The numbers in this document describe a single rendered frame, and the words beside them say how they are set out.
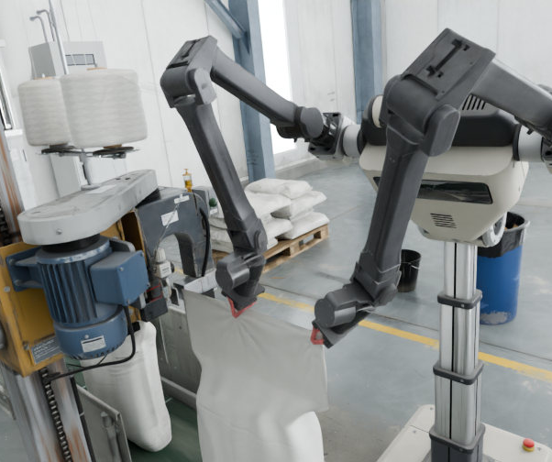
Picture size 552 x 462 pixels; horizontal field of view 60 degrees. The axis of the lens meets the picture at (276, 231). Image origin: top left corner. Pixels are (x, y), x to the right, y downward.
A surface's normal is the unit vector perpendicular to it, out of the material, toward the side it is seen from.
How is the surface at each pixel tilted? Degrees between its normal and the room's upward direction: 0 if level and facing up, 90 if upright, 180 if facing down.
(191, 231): 90
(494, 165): 40
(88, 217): 90
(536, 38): 90
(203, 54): 88
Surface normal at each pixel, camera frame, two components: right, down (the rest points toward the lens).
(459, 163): -0.49, -0.54
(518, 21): -0.64, 0.29
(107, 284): -0.28, 0.32
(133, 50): 0.76, 0.12
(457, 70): -0.52, -0.33
